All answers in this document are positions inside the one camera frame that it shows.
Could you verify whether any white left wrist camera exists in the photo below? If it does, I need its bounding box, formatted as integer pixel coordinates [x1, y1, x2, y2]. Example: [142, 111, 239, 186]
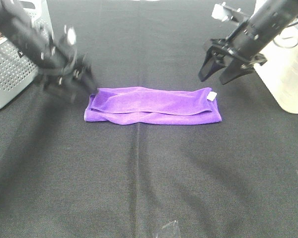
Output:
[64, 25, 76, 46]

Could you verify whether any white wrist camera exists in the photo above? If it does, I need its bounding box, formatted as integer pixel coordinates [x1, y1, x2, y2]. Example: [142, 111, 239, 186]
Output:
[211, 4, 231, 22]
[64, 25, 76, 46]

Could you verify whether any grey perforated plastic basket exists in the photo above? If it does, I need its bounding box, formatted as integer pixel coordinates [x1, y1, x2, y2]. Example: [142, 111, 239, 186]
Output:
[0, 0, 53, 109]

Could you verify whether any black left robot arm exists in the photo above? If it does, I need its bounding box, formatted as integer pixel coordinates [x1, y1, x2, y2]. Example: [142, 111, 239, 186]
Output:
[0, 0, 98, 102]

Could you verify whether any clear tape piece front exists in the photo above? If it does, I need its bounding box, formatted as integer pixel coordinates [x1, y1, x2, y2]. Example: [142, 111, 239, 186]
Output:
[155, 220, 181, 238]

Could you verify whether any black table cloth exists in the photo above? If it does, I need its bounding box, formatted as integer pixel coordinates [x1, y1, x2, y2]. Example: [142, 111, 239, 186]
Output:
[0, 0, 298, 238]

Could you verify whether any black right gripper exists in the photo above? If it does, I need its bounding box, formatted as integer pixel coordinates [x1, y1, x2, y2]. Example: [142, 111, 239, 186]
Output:
[198, 39, 267, 85]

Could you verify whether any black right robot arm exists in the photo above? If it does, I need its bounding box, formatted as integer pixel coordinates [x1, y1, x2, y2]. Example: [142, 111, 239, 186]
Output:
[198, 0, 298, 84]

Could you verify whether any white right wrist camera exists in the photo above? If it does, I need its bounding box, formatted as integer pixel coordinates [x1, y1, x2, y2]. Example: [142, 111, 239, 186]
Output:
[211, 4, 231, 22]

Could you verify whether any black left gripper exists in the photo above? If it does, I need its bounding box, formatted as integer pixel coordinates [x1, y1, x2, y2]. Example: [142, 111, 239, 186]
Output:
[34, 37, 98, 103]

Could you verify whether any white plastic bin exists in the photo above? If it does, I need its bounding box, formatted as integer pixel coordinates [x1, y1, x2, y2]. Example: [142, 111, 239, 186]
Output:
[248, 0, 298, 115]

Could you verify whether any purple microfiber towel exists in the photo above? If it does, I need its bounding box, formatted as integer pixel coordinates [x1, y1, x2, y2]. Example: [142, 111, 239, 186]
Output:
[84, 87, 222, 125]

